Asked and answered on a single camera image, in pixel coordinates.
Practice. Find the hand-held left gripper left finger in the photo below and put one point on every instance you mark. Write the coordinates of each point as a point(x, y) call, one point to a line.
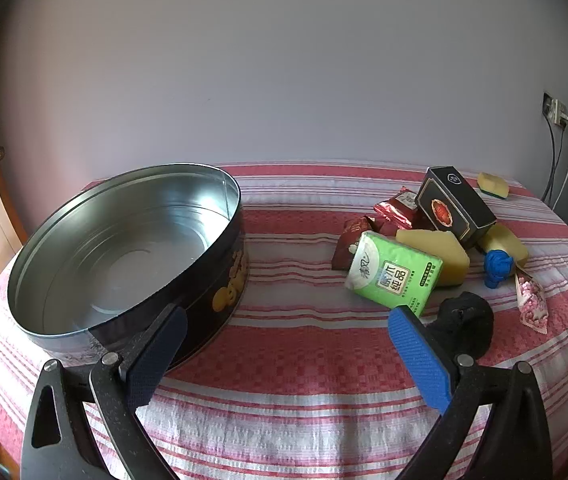
point(159, 355)

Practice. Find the black box red emblem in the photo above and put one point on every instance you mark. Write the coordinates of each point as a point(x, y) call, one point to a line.
point(459, 205)

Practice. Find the green tissue pack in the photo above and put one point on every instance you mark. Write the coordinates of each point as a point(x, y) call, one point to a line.
point(389, 275)

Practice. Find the round black metal tin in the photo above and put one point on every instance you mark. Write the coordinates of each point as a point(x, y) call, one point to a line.
point(114, 240)

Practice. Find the blue toy figure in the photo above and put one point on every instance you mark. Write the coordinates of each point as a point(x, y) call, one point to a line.
point(496, 265)

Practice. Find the yellow wedge sponge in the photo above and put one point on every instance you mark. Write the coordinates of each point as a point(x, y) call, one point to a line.
point(444, 255)

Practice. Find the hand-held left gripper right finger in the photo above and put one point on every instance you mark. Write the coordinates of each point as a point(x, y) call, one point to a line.
point(419, 355)

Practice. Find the pink floral packet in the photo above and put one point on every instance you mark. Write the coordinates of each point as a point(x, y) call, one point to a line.
point(531, 305)

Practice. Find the black cloth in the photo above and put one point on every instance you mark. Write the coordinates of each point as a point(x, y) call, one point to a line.
point(469, 320)

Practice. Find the plain yellow sponge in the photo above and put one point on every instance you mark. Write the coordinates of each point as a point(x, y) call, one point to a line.
point(506, 242)

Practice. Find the yellow sponge green scrub layer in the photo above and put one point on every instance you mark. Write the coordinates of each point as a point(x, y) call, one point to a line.
point(491, 182)

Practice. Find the red white striped tablecloth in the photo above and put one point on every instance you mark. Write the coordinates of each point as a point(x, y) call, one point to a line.
point(289, 350)

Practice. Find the red snack packet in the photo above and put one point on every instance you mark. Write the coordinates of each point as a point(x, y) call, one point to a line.
point(346, 247)
point(381, 225)
point(399, 207)

